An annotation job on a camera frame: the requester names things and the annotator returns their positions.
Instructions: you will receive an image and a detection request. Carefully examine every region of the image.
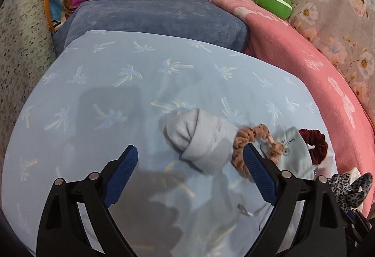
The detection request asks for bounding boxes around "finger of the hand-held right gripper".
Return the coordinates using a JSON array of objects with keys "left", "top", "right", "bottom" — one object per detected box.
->
[{"left": 340, "top": 210, "right": 372, "bottom": 249}]

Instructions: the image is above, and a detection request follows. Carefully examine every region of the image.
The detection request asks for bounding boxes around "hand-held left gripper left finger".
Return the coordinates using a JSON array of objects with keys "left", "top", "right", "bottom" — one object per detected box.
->
[{"left": 37, "top": 145, "right": 139, "bottom": 257}]

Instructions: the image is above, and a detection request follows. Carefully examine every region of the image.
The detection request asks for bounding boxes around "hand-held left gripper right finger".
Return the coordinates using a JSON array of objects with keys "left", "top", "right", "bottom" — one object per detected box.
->
[{"left": 243, "top": 144, "right": 350, "bottom": 257}]

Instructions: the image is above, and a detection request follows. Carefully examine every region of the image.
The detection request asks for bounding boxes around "grey leopard print scrunchie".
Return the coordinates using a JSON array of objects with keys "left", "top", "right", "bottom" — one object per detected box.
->
[{"left": 328, "top": 173, "right": 373, "bottom": 213}]

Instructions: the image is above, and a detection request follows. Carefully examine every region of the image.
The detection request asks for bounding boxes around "brown dotted scrunchie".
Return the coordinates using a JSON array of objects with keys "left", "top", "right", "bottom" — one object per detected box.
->
[{"left": 231, "top": 125, "right": 285, "bottom": 180}]

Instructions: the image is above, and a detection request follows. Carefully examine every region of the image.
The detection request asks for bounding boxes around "grey sock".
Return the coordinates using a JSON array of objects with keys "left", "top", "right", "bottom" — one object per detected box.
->
[{"left": 160, "top": 108, "right": 239, "bottom": 173}]

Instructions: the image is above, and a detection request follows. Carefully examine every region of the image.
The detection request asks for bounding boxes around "white cloth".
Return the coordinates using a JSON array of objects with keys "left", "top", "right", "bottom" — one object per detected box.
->
[{"left": 346, "top": 167, "right": 364, "bottom": 178}]

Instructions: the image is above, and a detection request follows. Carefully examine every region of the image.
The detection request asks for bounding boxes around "dark red velvet scrunchie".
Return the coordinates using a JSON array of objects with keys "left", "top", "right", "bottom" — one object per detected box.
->
[{"left": 299, "top": 128, "right": 329, "bottom": 164}]

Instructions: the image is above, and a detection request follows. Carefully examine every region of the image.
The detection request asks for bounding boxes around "light blue palm print cloth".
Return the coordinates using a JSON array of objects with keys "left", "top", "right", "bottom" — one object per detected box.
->
[{"left": 3, "top": 30, "right": 337, "bottom": 257}]

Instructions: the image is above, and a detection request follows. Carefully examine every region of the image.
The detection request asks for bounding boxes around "pink blanket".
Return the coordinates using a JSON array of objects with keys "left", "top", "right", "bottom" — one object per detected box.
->
[{"left": 199, "top": 0, "right": 367, "bottom": 175}]

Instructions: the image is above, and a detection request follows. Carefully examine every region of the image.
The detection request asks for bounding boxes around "blue-grey cushion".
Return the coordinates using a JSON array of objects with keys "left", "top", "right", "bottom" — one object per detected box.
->
[{"left": 53, "top": 0, "right": 251, "bottom": 55}]

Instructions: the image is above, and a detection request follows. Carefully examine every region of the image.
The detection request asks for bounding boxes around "speckled white blanket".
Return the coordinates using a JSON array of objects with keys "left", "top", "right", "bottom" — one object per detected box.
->
[{"left": 0, "top": 0, "right": 63, "bottom": 117}]

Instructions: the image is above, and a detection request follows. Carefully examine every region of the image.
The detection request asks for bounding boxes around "grey floral blanket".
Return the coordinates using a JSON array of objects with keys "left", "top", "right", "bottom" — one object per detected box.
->
[{"left": 268, "top": 0, "right": 375, "bottom": 117}]

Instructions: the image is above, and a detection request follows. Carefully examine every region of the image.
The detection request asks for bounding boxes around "silver cord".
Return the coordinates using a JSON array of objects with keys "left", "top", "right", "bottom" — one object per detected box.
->
[{"left": 237, "top": 204, "right": 271, "bottom": 231}]

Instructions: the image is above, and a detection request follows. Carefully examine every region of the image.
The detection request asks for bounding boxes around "light blue drawstring pouch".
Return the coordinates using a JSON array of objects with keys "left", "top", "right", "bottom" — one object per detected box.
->
[{"left": 258, "top": 126, "right": 318, "bottom": 180}]

